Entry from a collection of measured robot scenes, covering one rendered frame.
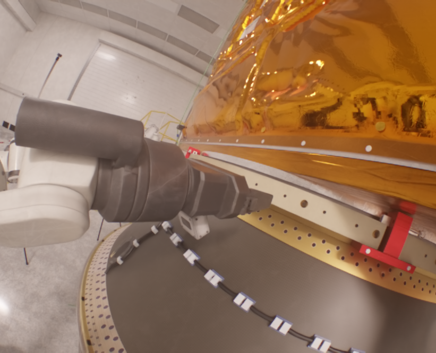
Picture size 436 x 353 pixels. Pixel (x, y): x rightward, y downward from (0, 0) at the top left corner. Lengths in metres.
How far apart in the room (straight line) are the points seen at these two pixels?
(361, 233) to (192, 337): 0.36
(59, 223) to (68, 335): 1.89
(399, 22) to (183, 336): 0.70
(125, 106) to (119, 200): 7.94
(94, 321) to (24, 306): 1.62
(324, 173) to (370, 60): 0.22
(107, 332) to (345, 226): 0.58
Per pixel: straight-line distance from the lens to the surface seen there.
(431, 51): 0.37
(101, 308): 0.64
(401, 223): 0.39
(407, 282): 0.49
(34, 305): 2.21
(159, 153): 0.19
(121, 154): 0.15
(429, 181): 0.31
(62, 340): 1.99
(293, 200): 0.39
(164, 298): 0.48
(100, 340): 0.59
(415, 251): 0.44
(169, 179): 0.18
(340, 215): 0.38
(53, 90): 9.04
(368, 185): 0.33
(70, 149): 0.15
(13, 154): 0.71
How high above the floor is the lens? 1.68
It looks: 1 degrees down
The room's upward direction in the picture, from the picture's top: 23 degrees clockwise
